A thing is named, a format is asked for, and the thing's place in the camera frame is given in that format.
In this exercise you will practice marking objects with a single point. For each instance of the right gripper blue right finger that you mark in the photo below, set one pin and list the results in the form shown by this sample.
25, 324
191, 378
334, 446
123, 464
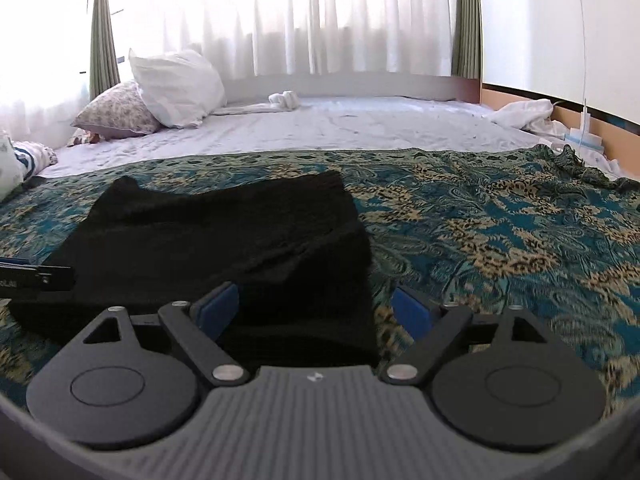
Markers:
436, 330

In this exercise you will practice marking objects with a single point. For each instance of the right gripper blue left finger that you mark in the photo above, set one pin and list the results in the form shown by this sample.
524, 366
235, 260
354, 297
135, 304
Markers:
194, 328

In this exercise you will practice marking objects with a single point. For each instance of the black pants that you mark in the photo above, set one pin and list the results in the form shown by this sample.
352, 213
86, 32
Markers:
294, 248

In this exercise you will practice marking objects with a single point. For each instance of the large white floral pillow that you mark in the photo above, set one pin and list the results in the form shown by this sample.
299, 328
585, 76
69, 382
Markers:
11, 170

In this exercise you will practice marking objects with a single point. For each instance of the white blue patterned cloth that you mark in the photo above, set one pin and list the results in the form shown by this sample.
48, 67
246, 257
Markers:
34, 157

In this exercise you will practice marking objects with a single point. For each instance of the teal paisley bedspread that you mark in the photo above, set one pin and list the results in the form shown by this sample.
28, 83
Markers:
533, 228

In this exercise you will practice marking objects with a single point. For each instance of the floral purple pillow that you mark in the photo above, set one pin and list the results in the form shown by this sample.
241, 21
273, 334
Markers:
117, 113

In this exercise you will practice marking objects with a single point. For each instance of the green curtain left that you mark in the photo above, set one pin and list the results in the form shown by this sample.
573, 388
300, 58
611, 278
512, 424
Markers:
103, 70

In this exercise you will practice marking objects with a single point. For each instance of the green curtain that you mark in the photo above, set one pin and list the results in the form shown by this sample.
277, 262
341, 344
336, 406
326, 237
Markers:
103, 70
467, 47

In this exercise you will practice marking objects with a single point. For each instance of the white bed sheet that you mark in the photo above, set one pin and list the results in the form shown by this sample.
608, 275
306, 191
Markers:
319, 124

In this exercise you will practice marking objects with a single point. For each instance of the crumpled white cloth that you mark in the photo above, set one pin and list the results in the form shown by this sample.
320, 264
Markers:
531, 116

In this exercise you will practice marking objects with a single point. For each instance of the small white rolled cloth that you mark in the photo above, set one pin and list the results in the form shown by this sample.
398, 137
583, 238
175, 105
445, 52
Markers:
285, 101

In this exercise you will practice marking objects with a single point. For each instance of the green curtain right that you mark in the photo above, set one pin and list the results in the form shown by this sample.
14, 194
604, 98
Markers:
467, 47

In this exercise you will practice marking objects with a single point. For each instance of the white sheer curtain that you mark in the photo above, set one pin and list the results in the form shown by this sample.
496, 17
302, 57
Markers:
247, 38

